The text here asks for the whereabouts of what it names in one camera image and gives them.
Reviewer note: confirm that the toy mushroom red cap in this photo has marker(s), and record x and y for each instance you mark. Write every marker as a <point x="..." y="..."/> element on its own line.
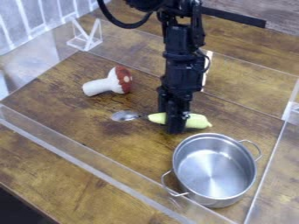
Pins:
<point x="118" y="82"/>

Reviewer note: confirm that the black bar on table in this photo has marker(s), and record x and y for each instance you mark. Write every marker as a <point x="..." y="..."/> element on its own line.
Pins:
<point x="258" y="22"/>

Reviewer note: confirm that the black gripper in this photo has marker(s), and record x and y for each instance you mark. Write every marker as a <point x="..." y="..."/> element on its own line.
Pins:
<point x="183" y="75"/>

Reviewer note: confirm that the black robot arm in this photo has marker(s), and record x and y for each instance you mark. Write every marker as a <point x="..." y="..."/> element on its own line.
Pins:
<point x="175" y="12"/>

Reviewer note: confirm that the clear acrylic triangle stand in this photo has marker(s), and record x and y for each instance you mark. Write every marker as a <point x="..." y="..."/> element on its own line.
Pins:
<point x="84" y="41"/>

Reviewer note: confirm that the stainless steel pot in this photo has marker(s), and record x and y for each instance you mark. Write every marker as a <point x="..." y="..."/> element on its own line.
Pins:
<point x="214" y="169"/>

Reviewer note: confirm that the clear acrylic front barrier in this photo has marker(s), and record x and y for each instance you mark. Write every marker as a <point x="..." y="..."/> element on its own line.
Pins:
<point x="123" y="178"/>

